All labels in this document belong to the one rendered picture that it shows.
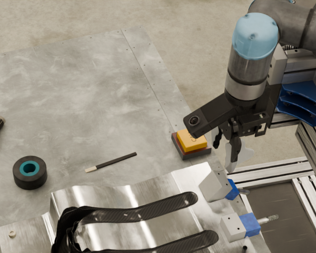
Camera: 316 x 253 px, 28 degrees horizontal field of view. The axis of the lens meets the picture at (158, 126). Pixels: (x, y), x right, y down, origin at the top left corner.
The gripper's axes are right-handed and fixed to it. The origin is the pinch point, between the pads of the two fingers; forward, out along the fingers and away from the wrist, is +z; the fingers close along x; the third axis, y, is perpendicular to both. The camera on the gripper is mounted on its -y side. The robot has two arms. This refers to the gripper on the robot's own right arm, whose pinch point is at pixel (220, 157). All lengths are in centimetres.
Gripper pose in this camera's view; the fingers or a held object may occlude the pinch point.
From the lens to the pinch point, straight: 134.3
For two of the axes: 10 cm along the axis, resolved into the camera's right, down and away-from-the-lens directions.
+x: -3.6, -7.1, 6.1
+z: -0.5, 6.7, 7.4
